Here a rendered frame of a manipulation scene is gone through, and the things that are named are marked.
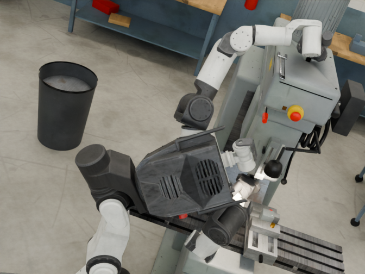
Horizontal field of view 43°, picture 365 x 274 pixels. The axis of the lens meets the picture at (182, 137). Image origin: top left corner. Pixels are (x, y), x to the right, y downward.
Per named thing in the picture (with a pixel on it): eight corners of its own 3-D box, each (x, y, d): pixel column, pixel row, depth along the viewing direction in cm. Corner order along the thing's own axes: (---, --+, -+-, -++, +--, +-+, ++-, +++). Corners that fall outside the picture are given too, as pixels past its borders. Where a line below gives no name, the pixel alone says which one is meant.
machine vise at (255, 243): (272, 266, 224) (281, 251, 218) (243, 256, 224) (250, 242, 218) (272, 217, 253) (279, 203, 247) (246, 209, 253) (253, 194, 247)
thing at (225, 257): (245, 294, 231) (254, 280, 224) (180, 271, 232) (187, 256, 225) (252, 227, 273) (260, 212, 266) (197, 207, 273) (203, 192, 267)
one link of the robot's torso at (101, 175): (71, 170, 154) (121, 155, 152) (75, 147, 164) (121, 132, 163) (104, 224, 171) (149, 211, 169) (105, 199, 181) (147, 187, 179)
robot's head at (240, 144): (235, 165, 169) (256, 164, 166) (230, 148, 164) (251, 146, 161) (237, 154, 173) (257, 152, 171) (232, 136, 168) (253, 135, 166)
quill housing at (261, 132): (277, 186, 212) (306, 130, 194) (234, 171, 213) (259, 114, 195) (278, 162, 228) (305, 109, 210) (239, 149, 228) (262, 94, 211)
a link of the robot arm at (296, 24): (318, 49, 167) (281, 47, 167) (319, 25, 167) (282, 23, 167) (323, 45, 160) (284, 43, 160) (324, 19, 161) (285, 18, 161)
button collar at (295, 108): (300, 123, 177) (306, 110, 173) (284, 118, 177) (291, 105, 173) (299, 120, 178) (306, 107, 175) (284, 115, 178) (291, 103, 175)
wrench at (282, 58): (287, 81, 165) (288, 79, 164) (276, 78, 165) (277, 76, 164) (286, 56, 185) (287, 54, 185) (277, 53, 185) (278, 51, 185)
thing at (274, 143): (262, 180, 207) (279, 143, 196) (253, 177, 207) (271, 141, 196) (262, 175, 211) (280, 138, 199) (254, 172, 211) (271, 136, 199)
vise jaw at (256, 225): (277, 239, 230) (280, 234, 228) (249, 230, 230) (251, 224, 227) (277, 230, 235) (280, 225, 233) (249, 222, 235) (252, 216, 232)
